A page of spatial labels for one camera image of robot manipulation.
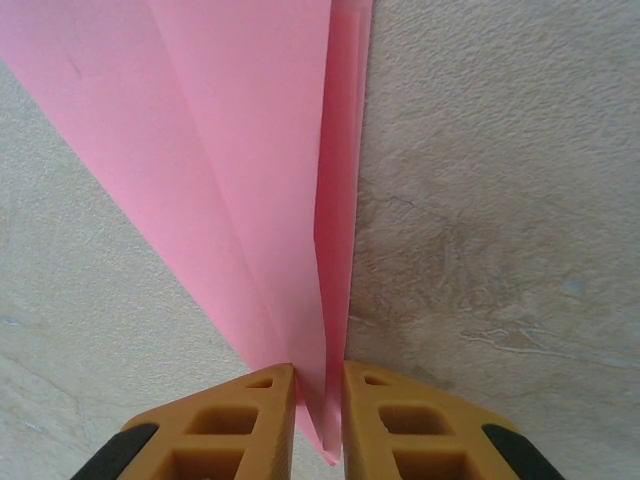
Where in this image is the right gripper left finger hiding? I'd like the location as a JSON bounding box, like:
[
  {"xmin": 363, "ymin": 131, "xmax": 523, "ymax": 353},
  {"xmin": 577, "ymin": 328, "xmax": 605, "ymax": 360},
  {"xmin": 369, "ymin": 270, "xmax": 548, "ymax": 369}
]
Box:
[{"xmin": 74, "ymin": 363, "xmax": 297, "ymax": 480}]

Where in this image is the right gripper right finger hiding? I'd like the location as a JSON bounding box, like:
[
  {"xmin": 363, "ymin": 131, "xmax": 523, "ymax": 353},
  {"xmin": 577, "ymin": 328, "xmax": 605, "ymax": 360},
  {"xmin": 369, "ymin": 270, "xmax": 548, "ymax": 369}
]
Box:
[{"xmin": 342, "ymin": 360, "xmax": 551, "ymax": 480}]

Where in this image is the pink paper sheet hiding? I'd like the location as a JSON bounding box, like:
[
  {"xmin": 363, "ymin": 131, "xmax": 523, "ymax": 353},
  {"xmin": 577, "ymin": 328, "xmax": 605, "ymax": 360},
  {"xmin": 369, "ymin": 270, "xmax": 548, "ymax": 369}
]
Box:
[{"xmin": 0, "ymin": 0, "xmax": 374, "ymax": 469}]

